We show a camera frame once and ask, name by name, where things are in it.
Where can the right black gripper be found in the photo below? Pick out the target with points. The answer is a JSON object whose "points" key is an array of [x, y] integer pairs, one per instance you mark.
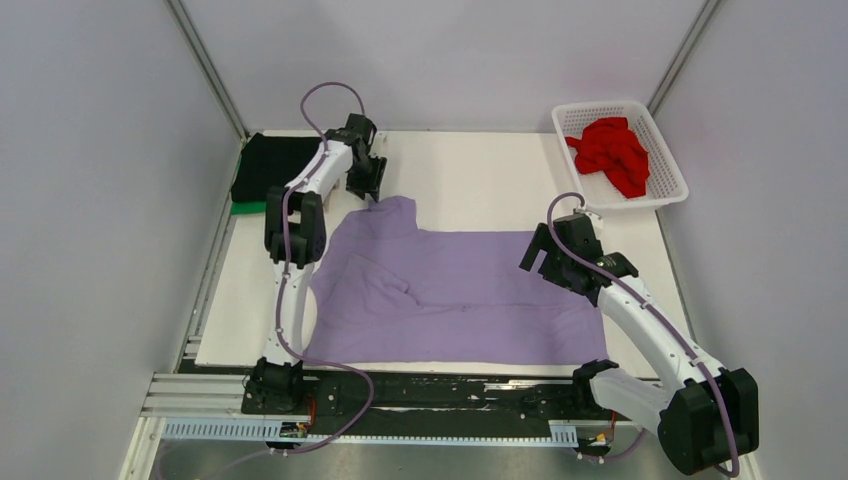
{"points": [[543, 241]]}

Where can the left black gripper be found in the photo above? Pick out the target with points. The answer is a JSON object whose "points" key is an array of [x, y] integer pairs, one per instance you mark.
{"points": [[373, 184]]}

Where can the purple t shirt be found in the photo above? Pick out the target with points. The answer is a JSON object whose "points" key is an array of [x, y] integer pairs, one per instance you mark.
{"points": [[388, 291]]}

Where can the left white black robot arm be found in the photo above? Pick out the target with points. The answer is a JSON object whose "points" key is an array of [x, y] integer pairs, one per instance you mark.
{"points": [[295, 237]]}

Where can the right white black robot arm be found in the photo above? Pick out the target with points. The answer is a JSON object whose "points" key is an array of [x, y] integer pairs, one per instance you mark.
{"points": [[703, 414]]}

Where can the folded beige t shirt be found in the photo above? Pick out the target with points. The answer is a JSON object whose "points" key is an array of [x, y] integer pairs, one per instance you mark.
{"points": [[335, 196]]}

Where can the folded black t shirt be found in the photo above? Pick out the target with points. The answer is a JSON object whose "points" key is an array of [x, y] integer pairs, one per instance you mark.
{"points": [[268, 161]]}

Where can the white plastic basket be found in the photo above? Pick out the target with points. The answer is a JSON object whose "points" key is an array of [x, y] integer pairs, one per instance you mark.
{"points": [[665, 184]]}

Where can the red t shirt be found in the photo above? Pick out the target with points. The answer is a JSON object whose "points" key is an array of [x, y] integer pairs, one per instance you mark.
{"points": [[608, 146]]}

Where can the folded green t shirt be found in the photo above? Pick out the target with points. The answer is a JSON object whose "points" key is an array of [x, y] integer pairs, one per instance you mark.
{"points": [[247, 208]]}

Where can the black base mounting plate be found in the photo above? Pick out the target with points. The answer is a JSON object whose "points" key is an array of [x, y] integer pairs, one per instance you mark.
{"points": [[455, 424]]}

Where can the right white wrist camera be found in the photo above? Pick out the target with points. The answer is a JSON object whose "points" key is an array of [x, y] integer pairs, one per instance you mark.
{"points": [[596, 220]]}

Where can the aluminium frame rail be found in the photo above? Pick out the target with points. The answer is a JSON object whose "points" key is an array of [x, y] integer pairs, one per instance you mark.
{"points": [[199, 397]]}

